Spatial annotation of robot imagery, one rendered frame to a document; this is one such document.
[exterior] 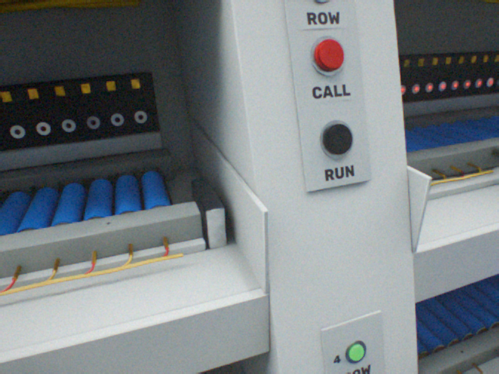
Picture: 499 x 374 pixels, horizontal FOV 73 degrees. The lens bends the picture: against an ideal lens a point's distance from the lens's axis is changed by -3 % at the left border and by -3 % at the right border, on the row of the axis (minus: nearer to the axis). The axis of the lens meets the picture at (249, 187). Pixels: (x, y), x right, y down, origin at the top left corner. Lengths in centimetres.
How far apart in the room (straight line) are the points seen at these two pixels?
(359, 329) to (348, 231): 6
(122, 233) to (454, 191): 25
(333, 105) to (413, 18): 34
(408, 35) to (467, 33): 10
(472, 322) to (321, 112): 34
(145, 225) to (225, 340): 8
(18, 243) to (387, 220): 21
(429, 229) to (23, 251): 25
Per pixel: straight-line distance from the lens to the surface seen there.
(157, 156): 32
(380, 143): 21
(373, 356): 24
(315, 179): 19
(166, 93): 37
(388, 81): 22
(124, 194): 27
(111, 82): 33
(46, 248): 23
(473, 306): 49
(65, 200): 28
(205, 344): 20
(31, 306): 22
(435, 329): 45
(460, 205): 31
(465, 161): 36
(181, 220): 22
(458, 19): 57
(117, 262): 22
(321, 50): 19
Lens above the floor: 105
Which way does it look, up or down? 8 degrees down
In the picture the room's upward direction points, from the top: 8 degrees counter-clockwise
